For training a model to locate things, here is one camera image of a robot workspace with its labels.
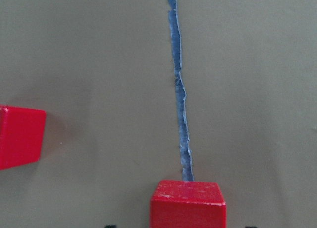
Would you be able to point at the red block middle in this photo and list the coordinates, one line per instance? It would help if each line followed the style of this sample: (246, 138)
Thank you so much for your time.
(21, 135)

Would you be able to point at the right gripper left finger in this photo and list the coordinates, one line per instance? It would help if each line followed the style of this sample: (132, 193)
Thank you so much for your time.
(110, 226)

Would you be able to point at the red block carried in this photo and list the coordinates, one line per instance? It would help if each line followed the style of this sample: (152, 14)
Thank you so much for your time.
(185, 204)

